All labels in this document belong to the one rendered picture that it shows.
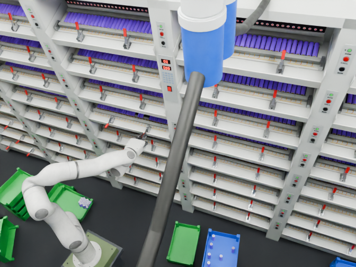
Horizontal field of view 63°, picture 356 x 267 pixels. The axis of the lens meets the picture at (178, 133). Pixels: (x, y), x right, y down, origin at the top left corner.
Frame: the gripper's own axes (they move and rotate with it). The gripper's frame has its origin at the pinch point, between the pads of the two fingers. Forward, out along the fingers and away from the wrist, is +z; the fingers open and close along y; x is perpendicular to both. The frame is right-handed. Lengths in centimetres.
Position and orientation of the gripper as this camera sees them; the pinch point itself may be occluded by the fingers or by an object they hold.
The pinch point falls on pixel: (142, 136)
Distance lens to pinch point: 178.6
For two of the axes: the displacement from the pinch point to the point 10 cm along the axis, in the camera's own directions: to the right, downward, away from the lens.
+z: 3.8, -6.1, 7.0
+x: -0.3, -7.6, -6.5
